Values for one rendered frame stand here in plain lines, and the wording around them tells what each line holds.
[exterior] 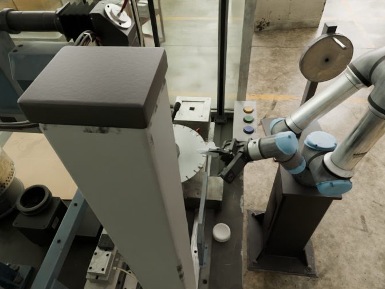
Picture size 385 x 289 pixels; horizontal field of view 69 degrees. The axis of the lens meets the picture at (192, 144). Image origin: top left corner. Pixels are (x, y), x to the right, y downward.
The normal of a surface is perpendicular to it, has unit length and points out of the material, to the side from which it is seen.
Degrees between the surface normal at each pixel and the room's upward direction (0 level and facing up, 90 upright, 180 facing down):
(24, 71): 59
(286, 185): 0
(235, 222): 0
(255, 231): 0
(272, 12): 90
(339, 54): 86
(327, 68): 86
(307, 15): 89
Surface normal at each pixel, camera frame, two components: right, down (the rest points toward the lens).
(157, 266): -0.12, 0.74
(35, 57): -0.14, 0.29
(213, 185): -0.05, -0.67
